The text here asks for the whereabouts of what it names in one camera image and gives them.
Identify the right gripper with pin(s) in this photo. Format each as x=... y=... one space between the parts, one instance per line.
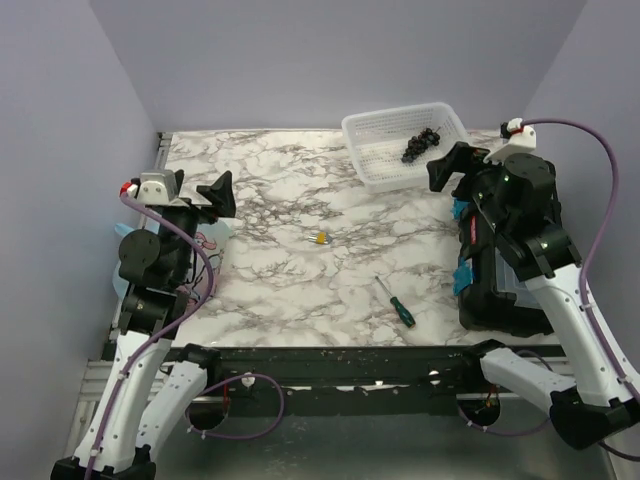
x=461 y=157

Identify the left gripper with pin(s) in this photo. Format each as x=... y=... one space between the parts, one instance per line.
x=221 y=195

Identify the blue plastic bag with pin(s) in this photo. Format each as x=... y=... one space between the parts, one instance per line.
x=212 y=239

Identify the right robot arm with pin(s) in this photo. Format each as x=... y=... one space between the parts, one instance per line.
x=602 y=396

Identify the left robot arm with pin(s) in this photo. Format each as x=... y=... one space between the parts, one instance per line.
x=169 y=278

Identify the dark fake grape bunch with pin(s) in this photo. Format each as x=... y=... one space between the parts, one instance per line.
x=418 y=145

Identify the small yellow connector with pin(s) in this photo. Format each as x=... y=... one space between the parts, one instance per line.
x=321 y=238

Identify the black toolbox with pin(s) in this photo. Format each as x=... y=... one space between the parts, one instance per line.
x=490 y=296

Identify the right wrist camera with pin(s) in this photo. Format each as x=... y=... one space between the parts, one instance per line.
x=518 y=138

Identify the green handled screwdriver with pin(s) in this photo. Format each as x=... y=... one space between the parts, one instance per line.
x=402 y=312

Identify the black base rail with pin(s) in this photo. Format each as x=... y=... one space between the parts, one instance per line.
x=273 y=382

